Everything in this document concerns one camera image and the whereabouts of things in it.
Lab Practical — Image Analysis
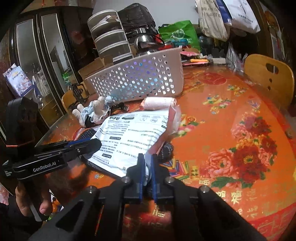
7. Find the white plush bunny toy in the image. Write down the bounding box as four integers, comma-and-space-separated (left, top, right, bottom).
72, 96, 111, 128

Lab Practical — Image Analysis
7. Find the white printed plastic bag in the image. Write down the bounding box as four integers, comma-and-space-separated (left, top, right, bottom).
84, 106, 181, 177

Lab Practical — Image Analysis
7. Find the white perforated plastic basket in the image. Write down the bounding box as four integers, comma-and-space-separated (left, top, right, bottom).
86, 47, 184, 103

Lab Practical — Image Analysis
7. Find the light blue wipes pack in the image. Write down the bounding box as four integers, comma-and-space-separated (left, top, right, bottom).
105, 72, 177, 100

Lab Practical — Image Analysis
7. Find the purple tissue pack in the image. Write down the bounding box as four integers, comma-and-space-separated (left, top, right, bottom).
116, 59, 160, 76

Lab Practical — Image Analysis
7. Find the person's left hand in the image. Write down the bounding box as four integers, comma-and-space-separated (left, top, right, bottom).
15, 183, 53, 216

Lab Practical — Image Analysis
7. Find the left wooden chair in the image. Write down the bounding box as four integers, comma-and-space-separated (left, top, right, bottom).
61, 85, 79, 113

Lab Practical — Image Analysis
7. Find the wooden chair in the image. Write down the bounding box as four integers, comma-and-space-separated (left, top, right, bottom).
244, 54, 295, 108
61, 85, 79, 113

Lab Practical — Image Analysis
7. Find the blue printed box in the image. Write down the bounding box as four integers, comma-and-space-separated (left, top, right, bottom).
3, 63, 33, 97

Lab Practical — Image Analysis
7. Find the open cardboard box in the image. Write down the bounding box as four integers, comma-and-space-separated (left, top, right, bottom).
78, 55, 113, 95

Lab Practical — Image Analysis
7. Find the pink rolled cloth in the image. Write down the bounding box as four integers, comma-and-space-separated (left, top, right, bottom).
140, 97, 177, 110

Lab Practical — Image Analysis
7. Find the dark glass cabinet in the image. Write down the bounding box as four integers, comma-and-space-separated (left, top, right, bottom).
9, 6, 98, 128

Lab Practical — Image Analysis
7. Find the grey plastic drawer tower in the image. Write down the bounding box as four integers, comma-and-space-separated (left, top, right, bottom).
87, 9, 133, 64

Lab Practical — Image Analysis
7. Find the stainless steel kettle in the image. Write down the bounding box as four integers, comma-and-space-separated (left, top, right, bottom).
133, 28, 165, 56

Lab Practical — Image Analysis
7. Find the right wooden chair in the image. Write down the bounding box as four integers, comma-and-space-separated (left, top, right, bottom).
244, 54, 295, 108

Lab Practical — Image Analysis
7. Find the green shopping bag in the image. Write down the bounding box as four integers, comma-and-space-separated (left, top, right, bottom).
158, 20, 201, 51

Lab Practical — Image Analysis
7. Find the beige canvas tote bag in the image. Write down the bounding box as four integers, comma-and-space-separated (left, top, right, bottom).
195, 0, 230, 42

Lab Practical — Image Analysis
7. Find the white blue shopping bag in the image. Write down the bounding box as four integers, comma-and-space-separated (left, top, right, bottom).
216, 0, 260, 34

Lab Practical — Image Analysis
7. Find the black usb cable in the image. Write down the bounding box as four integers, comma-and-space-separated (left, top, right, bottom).
110, 102, 129, 115

